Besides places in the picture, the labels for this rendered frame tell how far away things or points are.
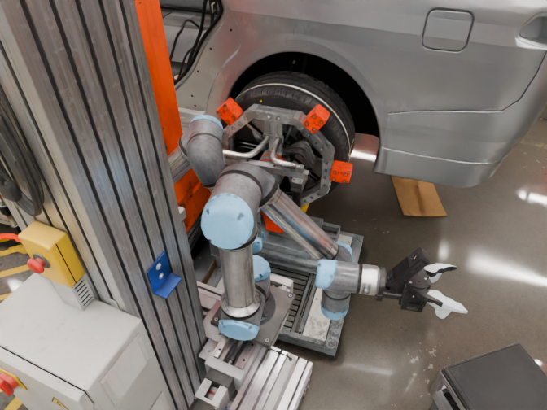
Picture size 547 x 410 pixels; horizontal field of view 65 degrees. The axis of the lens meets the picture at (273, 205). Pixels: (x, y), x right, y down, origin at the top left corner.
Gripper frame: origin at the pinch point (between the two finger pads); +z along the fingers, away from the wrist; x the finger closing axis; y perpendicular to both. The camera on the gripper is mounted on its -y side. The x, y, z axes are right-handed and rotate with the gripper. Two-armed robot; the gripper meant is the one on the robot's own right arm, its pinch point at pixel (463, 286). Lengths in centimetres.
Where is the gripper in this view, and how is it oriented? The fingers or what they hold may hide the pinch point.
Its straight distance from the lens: 115.6
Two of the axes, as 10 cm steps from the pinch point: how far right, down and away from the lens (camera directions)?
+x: -1.8, 5.6, -8.1
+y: -0.2, 8.2, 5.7
